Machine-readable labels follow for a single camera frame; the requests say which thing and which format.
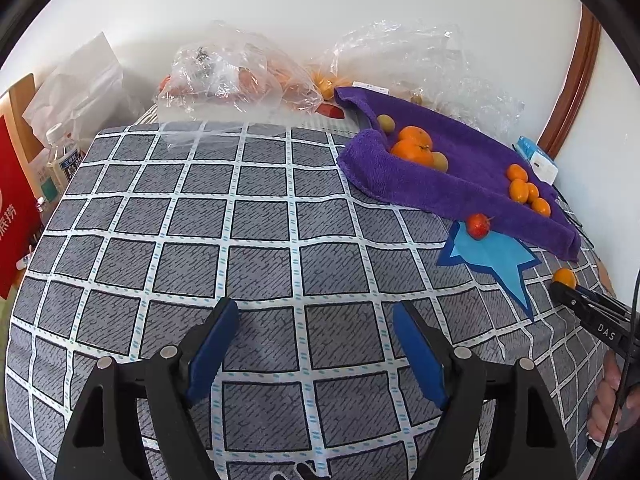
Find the small red fruit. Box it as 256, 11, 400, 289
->
466, 213, 493, 240

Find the large mandarin orange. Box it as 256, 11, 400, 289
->
397, 126, 433, 147
390, 140, 435, 168

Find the blue star patch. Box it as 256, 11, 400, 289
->
437, 220, 543, 322

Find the clear plastic bag of fruit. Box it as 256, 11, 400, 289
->
156, 20, 324, 128

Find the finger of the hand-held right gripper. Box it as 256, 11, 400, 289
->
549, 282, 608, 328
574, 286, 629, 319

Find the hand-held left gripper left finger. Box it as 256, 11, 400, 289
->
54, 296, 241, 480

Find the red paper bag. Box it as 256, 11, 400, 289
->
0, 111, 44, 300

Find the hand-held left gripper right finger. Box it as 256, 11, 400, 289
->
391, 301, 578, 480

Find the purple towel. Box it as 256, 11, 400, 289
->
332, 86, 583, 262

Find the person's right hand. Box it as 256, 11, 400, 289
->
587, 347, 633, 443

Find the clear plastic bag of oranges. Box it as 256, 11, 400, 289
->
309, 19, 527, 137

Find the white plastic bag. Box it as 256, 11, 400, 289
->
22, 31, 147, 137

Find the grey checked blanket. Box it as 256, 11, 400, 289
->
5, 120, 613, 480

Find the fruit print cardboard box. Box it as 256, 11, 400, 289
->
316, 102, 358, 128

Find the clear plastic bottle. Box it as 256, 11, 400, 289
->
46, 129, 87, 197

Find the brown wooden door frame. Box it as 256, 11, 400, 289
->
537, 4, 602, 157

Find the brown wooden board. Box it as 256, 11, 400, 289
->
0, 72, 37, 161

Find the blue and white box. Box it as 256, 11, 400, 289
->
515, 135, 560, 186

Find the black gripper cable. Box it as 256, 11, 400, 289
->
580, 267, 640, 480

